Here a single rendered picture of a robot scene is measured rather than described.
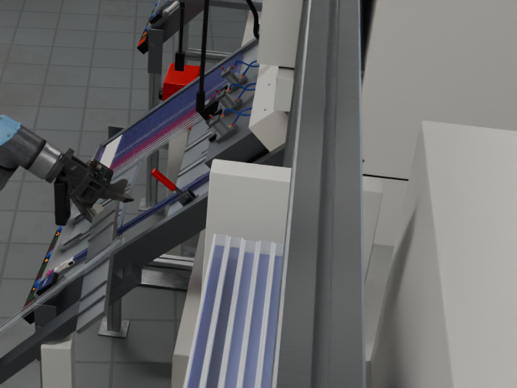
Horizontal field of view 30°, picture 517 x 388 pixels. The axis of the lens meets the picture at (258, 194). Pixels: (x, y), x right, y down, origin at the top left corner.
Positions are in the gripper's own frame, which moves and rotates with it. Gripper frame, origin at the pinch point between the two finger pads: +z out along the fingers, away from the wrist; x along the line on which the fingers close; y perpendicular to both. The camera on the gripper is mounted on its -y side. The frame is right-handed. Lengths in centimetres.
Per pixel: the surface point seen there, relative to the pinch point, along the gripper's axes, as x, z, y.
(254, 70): 24.4, 5.3, 37.0
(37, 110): 195, -17, -118
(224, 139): -1.2, 4.1, 31.9
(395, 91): -10, 20, 66
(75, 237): 12.2, -4.1, -21.1
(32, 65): 236, -29, -125
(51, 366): -33.6, -0.2, -15.6
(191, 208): -9.9, 6.2, 19.0
